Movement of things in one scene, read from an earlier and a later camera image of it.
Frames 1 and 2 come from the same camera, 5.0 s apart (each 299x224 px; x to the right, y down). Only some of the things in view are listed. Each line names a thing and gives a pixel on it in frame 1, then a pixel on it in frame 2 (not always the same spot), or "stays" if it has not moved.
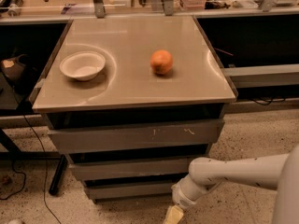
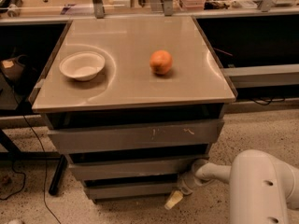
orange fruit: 161,62 stays
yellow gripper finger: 174,216 -> 175,199
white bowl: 82,65 stays
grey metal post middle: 169,0 stays
